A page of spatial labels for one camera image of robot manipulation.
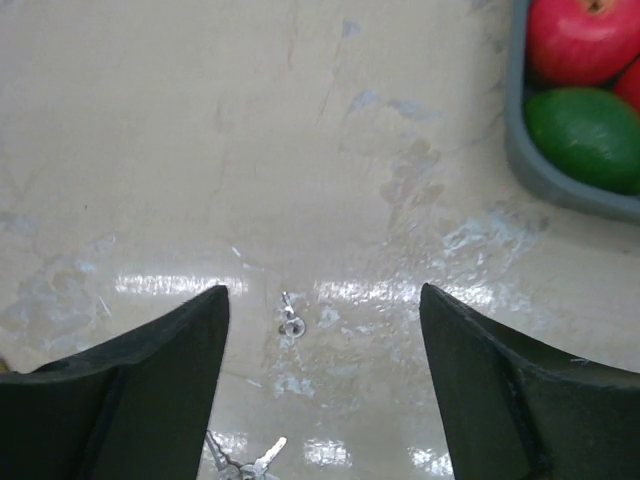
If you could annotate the green mango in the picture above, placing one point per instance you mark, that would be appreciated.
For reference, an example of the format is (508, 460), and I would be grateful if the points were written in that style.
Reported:
(588, 134)

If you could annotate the grey fruit tray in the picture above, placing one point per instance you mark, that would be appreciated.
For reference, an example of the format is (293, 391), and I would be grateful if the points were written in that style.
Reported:
(530, 167)

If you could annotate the red apple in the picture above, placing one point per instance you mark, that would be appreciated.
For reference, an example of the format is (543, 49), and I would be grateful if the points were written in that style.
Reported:
(581, 43)
(627, 86)

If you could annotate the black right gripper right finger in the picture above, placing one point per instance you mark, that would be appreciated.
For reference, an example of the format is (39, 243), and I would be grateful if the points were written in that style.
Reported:
(514, 407)

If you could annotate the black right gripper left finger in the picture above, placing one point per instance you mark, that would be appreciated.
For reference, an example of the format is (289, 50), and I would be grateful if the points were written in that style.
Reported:
(134, 407)

